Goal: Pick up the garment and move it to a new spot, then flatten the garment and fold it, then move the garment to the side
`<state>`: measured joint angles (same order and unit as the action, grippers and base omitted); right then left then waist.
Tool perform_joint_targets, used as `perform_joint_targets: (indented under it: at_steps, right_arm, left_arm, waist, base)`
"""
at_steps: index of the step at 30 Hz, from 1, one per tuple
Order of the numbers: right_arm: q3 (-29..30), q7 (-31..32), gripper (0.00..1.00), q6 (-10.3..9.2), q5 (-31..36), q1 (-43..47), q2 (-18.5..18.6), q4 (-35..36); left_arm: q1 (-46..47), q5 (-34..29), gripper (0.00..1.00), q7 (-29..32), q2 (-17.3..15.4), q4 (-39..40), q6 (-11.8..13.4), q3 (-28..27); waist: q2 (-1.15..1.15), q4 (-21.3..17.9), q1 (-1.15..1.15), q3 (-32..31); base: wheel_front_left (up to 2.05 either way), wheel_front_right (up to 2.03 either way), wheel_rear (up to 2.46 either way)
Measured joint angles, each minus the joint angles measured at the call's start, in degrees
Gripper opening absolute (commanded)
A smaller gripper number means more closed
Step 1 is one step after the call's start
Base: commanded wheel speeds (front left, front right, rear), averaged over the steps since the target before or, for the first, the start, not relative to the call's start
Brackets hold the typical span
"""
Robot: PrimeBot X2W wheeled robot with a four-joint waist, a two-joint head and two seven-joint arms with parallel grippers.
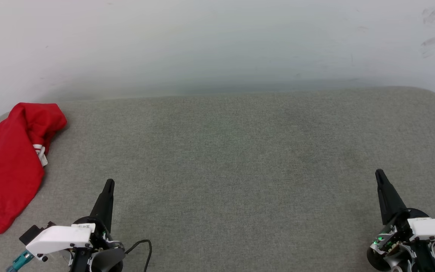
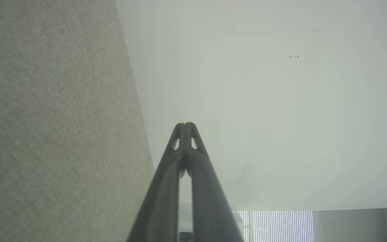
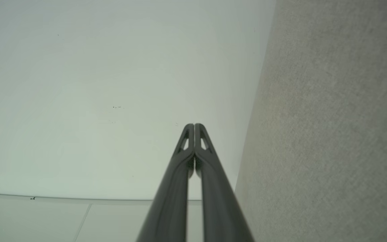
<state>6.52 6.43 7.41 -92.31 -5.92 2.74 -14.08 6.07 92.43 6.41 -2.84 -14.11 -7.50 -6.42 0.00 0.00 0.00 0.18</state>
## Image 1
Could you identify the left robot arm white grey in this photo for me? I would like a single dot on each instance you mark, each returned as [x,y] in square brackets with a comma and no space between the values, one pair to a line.
[79,264]

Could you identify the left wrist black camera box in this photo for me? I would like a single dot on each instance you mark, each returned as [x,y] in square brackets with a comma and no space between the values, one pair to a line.
[30,235]

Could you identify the red Bulls jersey white sleeves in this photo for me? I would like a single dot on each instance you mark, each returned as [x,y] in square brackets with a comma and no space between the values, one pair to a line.
[6,170]

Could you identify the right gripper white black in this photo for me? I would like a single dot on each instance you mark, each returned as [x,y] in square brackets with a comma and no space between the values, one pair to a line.
[432,226]

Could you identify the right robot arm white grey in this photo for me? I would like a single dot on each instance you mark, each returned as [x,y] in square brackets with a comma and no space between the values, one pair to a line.
[421,257]

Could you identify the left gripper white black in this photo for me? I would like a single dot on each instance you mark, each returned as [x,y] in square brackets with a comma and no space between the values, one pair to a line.
[59,238]

